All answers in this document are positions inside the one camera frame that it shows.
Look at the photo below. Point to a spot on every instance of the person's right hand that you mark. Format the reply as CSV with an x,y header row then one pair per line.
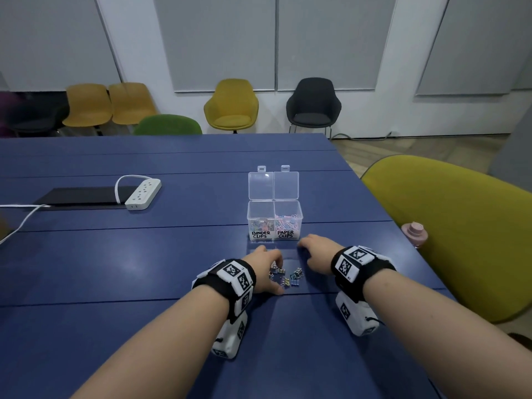
x,y
322,255

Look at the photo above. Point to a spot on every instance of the person's left hand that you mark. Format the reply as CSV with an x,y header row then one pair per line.
x,y
261,272

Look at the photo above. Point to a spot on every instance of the person's right fingers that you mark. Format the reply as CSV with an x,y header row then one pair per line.
x,y
306,245

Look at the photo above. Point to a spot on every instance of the person's left thumb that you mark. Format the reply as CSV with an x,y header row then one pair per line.
x,y
276,289

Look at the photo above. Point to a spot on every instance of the person's left forearm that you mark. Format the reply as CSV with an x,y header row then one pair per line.
x,y
166,349

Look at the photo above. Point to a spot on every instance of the person's right forearm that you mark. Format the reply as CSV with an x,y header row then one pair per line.
x,y
440,328

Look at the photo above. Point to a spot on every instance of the loose binder clips heap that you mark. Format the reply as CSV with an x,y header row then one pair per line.
x,y
291,278

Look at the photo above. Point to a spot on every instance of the pile of pastel paper clips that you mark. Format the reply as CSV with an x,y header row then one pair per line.
x,y
287,222

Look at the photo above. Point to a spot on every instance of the pile of boxed binder clips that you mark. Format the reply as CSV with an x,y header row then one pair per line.
x,y
261,225

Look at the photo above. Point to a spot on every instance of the clear two-compartment plastic box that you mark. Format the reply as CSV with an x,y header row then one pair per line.
x,y
274,203

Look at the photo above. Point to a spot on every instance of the pink bottle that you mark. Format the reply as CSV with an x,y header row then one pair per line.
x,y
414,233

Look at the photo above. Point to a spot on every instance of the black armchair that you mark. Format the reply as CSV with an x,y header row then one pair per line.
x,y
313,103

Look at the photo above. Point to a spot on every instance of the large olive-yellow chair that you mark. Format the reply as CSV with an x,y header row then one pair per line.
x,y
461,228

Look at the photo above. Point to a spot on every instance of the yellow armchair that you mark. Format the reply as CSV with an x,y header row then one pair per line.
x,y
231,105

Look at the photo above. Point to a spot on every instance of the white power strip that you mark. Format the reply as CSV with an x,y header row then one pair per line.
x,y
143,194

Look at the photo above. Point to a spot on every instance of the green chair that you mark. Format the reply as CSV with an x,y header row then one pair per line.
x,y
167,125

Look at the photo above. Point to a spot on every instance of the mustard shell chair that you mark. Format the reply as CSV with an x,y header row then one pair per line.
x,y
132,102
88,104

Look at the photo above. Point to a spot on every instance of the dark chair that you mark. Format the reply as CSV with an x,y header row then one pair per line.
x,y
35,114

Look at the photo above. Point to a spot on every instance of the left wrist camera with markers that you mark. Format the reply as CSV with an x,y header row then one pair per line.
x,y
235,286

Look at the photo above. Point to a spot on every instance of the wrist camera with markers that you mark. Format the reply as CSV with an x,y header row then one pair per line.
x,y
235,286
357,270

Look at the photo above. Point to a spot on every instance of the right wrist camera with markers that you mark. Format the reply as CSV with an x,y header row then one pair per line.
x,y
357,270

